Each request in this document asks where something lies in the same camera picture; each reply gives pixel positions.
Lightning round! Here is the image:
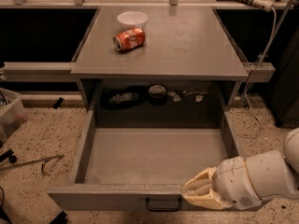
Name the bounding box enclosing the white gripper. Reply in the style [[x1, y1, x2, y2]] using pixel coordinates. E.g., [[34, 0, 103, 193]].
[[180, 157, 262, 210]]

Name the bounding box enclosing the grey top drawer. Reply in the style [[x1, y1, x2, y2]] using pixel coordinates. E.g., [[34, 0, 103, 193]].
[[49, 111, 242, 211]]

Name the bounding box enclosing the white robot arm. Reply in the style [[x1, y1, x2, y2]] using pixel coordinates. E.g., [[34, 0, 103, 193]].
[[181, 128, 299, 210]]

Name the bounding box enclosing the grey drawer cabinet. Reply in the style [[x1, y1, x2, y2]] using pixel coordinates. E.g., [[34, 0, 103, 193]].
[[70, 5, 249, 113]]

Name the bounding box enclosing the black tape roll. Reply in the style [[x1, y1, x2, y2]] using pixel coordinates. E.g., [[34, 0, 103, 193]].
[[148, 85, 167, 105]]

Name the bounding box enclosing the black pouch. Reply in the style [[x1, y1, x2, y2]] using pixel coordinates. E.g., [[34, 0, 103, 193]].
[[100, 86, 147, 111]]

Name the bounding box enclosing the metal rod on floor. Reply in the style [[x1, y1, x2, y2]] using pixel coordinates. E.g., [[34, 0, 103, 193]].
[[0, 155, 64, 173]]

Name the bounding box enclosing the orange soda can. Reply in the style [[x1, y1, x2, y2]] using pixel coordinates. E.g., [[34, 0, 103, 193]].
[[113, 28, 146, 51]]

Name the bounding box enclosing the black block on floor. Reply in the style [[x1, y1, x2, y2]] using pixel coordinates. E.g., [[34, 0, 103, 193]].
[[53, 97, 64, 109]]

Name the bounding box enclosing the white bowl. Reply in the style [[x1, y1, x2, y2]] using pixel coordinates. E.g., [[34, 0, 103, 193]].
[[117, 11, 148, 31]]

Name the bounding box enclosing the clear plastic bin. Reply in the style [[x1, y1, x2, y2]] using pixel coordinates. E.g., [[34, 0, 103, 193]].
[[0, 88, 28, 144]]

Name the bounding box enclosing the black top drawer handle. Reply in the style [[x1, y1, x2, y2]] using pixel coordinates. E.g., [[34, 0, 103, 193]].
[[146, 198, 182, 212]]

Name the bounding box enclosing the white cable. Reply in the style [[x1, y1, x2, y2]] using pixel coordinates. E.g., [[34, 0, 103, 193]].
[[236, 7, 278, 140]]

